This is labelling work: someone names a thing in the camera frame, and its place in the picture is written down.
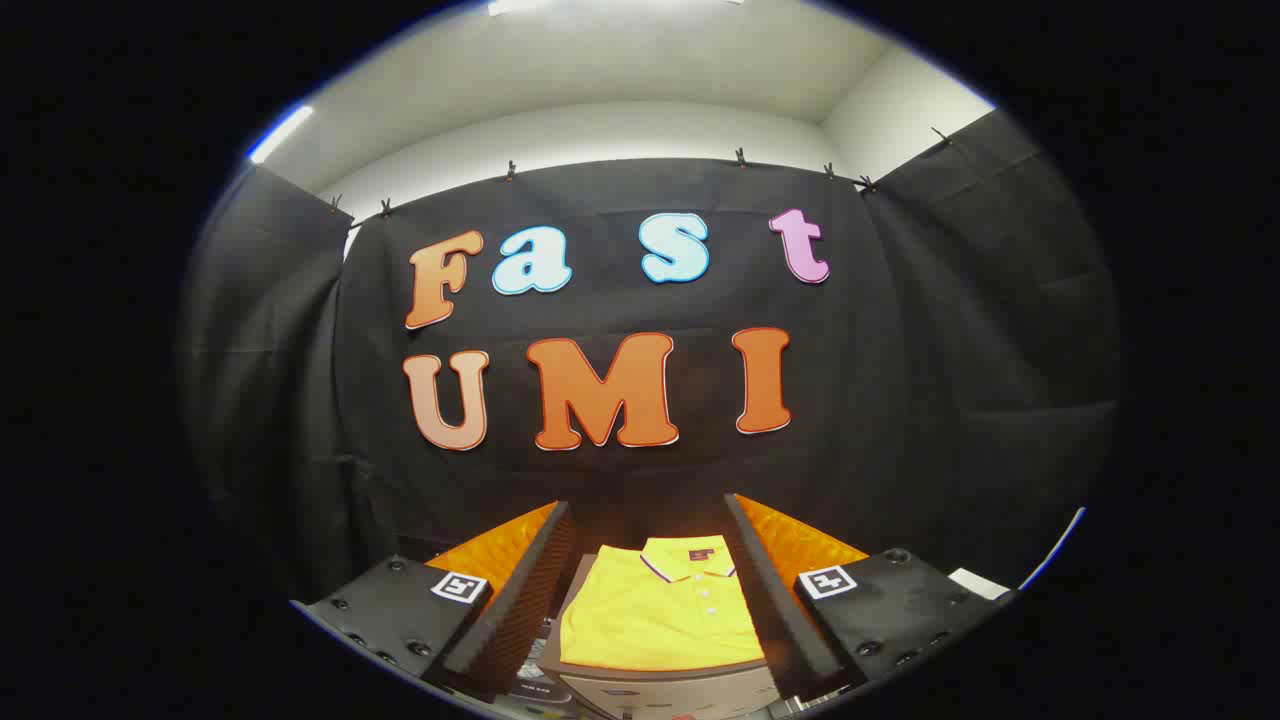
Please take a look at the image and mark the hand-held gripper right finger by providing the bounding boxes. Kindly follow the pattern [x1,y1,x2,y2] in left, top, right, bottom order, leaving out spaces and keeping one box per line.
[722,492,1016,706]

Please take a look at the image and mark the yellow polo shirt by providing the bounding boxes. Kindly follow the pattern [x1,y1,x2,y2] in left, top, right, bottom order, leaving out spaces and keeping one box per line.
[558,536,769,673]

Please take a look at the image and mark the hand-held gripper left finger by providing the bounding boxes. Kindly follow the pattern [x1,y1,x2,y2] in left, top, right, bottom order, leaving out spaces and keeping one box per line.
[290,500,579,706]

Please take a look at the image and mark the row of black clips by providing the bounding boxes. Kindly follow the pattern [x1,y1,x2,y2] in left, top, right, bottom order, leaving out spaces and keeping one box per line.
[328,128,951,216]

